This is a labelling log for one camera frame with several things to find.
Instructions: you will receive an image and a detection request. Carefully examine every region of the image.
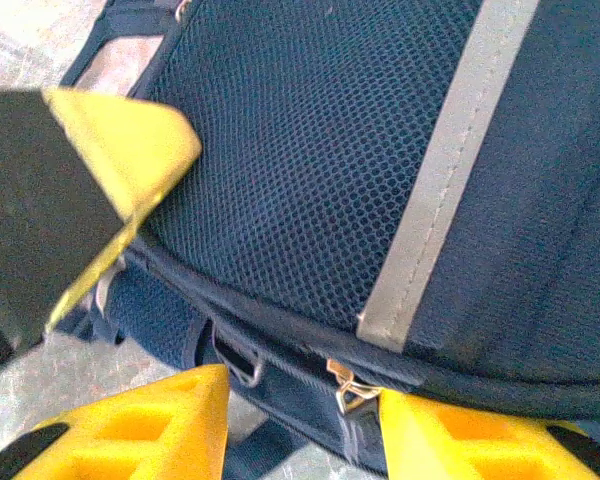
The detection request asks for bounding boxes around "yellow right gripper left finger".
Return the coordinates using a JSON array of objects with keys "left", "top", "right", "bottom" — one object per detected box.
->
[{"left": 0, "top": 363, "right": 231, "bottom": 480}]

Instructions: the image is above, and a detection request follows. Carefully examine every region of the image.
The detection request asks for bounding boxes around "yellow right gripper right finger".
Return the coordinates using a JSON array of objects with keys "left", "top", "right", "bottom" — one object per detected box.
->
[{"left": 377, "top": 387, "right": 600, "bottom": 480}]

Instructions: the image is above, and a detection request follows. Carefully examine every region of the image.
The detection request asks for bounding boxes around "navy blue backpack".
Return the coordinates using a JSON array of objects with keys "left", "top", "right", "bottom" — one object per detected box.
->
[{"left": 59, "top": 0, "right": 600, "bottom": 480}]

